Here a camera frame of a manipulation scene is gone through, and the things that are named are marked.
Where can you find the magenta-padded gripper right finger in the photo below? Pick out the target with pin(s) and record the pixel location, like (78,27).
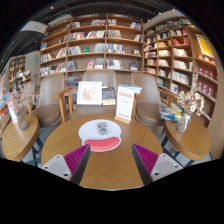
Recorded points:
(163,165)

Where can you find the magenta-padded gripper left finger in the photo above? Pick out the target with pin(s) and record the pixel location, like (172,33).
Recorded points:
(59,166)

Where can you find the transparent computer mouse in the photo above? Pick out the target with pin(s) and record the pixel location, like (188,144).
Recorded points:
(103,128)

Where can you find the white mouse pad red rest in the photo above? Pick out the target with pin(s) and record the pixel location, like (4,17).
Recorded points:
(88,131)

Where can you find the round wooden side table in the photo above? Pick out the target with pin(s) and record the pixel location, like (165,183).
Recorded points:
(191,141)
(18,140)

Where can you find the stack of colourful books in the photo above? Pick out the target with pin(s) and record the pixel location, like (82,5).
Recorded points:
(170,114)

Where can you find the brown padded wooden armchair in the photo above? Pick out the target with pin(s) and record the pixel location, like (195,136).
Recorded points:
(98,76)
(148,110)
(48,110)

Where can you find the small white table sign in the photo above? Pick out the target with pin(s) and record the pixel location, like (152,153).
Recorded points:
(12,112)

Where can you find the white sign on wooden base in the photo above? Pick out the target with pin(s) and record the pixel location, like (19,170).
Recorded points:
(124,104)

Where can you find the white framed floral picture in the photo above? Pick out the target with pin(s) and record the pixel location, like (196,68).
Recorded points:
(89,93)

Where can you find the teal book stack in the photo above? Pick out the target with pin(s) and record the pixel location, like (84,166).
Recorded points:
(131,88)

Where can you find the dark book with tan band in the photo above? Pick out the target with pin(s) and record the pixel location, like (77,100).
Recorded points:
(108,95)

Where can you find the distant wooden bookshelf unit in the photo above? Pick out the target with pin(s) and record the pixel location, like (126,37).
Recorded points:
(18,71)

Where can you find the curved wooden bookshelf unit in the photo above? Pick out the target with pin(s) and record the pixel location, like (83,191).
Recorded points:
(180,56)

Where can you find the wide wooden bookshelf unit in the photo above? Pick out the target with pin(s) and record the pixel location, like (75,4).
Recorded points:
(93,43)

